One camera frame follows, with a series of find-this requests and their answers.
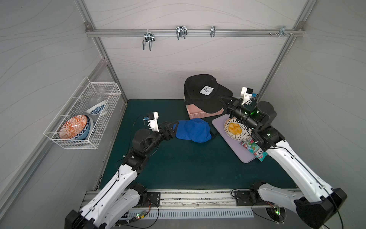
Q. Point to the pink perforated plastic basket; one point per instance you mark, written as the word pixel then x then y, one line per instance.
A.
pixel 195 112

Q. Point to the black baseball cap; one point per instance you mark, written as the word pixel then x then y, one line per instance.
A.
pixel 204 92

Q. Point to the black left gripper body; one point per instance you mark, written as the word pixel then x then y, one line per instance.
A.
pixel 166 130

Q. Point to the metal double hook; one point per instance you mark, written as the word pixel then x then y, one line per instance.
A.
pixel 149 38

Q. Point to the blue baseball cap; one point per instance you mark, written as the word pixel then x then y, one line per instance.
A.
pixel 196 130

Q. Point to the lavender plastic tray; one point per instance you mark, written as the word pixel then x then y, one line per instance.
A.
pixel 242 153

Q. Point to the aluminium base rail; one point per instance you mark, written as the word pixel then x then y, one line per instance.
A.
pixel 206 198

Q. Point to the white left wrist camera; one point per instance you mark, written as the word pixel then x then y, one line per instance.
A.
pixel 152 122

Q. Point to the patterned plate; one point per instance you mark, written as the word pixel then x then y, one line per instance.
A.
pixel 245 135

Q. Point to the orange patterned bowl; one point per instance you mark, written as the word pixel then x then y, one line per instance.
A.
pixel 73 127

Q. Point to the small metal hook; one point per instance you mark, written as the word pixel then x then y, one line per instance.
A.
pixel 212 31

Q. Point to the green snack packet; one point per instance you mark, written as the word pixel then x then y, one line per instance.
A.
pixel 253 148

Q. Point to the metal corner hook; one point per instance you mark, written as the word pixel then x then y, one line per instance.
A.
pixel 282 33

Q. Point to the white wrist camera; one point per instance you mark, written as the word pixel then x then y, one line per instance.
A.
pixel 152 122
pixel 247 94

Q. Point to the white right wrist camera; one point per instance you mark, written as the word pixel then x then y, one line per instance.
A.
pixel 247 94

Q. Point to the white wire wall basket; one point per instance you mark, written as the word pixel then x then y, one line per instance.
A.
pixel 87 95

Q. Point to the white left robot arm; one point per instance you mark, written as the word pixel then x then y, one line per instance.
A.
pixel 118 196

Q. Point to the aluminium hanging rail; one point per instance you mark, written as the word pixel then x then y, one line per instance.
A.
pixel 161 33

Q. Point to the yellow knotted bread roll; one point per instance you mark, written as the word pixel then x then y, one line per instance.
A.
pixel 234 128

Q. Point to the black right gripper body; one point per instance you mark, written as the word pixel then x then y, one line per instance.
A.
pixel 232 106

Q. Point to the blue patterned bowl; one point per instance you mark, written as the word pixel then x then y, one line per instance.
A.
pixel 98 109

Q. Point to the metal wire hook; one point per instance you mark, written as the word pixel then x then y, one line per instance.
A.
pixel 181 32

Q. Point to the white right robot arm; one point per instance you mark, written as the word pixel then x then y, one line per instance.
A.
pixel 316 201

